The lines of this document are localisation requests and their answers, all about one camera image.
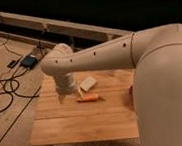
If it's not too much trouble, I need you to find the white sponge block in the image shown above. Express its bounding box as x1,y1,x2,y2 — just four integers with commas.
80,76,97,92

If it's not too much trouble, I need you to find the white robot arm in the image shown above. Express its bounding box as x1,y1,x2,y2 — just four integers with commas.
41,23,182,146

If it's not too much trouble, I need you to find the blue black power box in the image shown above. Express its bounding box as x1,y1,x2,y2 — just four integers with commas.
21,55,38,69

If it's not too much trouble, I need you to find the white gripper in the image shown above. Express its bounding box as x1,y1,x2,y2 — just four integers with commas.
56,83,77,103

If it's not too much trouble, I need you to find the wooden table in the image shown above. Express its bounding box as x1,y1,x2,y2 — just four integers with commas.
30,70,139,146

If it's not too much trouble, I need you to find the small black adapter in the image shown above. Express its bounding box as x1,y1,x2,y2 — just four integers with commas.
7,59,18,69

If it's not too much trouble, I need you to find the orange carrot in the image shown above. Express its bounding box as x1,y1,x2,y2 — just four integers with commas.
77,94,99,103

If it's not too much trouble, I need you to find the long metal rail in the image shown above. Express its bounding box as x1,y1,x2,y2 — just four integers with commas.
0,11,131,42

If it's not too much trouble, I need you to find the black floor cable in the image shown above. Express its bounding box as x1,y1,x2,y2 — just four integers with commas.
0,27,61,146

